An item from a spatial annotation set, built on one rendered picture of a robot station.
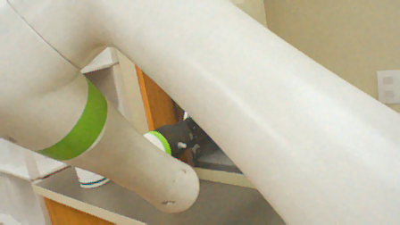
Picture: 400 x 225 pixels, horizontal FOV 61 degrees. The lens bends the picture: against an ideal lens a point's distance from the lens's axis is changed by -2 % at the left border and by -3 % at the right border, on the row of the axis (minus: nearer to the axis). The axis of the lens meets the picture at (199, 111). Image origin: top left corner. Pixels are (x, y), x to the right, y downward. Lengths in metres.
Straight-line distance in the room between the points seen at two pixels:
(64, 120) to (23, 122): 0.04
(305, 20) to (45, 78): 1.13
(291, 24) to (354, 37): 0.24
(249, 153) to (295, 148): 0.03
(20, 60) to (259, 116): 0.24
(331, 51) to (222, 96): 1.14
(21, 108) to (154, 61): 0.16
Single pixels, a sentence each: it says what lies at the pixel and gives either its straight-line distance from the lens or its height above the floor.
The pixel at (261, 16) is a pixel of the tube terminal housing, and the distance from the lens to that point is 1.07.
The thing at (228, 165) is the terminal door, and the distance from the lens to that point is 1.16.
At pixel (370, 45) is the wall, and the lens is 1.33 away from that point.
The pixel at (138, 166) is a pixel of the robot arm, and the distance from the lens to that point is 0.56.
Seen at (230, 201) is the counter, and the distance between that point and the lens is 1.11.
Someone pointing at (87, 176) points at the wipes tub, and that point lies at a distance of 1.44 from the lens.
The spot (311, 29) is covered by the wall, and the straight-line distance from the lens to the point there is 1.38.
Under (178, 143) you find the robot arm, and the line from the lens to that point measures 0.85.
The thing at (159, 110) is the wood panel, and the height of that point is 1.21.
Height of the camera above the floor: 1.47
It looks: 13 degrees down
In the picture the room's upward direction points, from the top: 11 degrees counter-clockwise
